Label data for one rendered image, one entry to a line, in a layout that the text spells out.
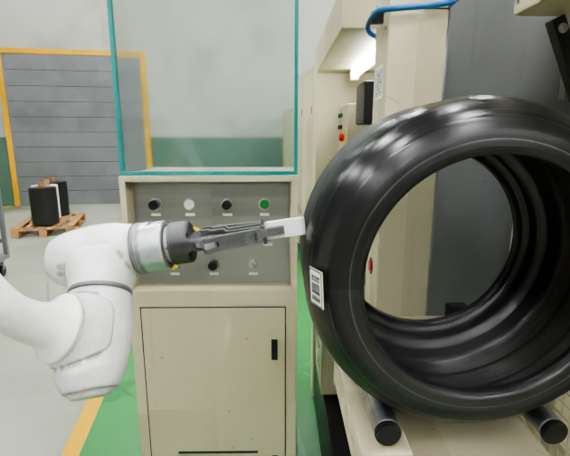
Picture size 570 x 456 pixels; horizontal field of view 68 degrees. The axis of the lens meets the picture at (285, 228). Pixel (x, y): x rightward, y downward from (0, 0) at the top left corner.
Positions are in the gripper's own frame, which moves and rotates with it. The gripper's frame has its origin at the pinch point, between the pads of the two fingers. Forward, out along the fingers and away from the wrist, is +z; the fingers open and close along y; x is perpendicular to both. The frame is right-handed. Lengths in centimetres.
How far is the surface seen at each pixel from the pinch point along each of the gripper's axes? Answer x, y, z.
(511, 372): 35, 1, 39
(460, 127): -13.3, -11.4, 26.9
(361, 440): 37.9, -7.9, 8.1
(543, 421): 37, -10, 39
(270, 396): 70, 57, -14
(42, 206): 31, 525, -345
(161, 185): -6, 62, -38
